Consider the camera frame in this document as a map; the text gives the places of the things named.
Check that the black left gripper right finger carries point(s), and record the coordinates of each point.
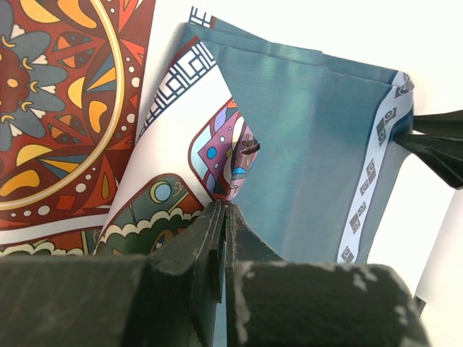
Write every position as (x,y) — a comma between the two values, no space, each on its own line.
(272,302)

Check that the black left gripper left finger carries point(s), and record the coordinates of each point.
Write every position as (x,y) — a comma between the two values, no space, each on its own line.
(167,298)

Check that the blue patterned placemat cloth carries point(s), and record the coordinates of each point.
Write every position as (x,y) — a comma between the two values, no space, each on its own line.
(121,123)

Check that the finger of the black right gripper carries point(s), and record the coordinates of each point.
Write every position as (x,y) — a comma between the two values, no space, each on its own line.
(440,123)
(442,155)

